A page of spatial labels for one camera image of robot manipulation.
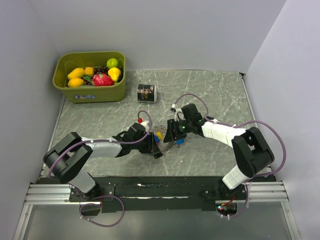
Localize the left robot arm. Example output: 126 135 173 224
43 120 162 201

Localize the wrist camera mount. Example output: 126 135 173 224
137 118 152 130
170 104 185 122

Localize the dark cherries bunch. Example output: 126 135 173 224
82 66 124 87

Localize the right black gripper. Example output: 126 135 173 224
163 118 193 143

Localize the red dragon fruit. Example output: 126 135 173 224
92 73 114 87

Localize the olive green plastic bin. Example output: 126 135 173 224
52 51 126 104

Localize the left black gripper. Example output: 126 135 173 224
131 131 161 154

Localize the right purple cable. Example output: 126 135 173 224
173 93 287 221

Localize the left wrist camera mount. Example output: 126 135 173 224
137 118 152 130

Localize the yellow mango upper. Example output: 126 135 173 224
67 67 85 80

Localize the large silver keyring with rings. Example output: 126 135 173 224
151 124 175 159

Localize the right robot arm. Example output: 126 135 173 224
163 103 275 200

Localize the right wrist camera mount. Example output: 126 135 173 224
170 104 185 122

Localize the yellow mango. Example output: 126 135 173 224
67 77 85 88
67 67 85 80

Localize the yellow pear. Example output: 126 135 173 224
108 67 122 82

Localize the blue tagged key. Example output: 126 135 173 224
175 139 185 148

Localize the yellow mango lower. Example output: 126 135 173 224
67 77 85 88

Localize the small orange fruit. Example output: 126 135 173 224
84 67 95 76

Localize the black paper cup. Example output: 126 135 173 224
137 84 157 103

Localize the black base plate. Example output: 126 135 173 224
69 176 247 213

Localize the green lime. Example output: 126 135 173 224
106 58 119 69

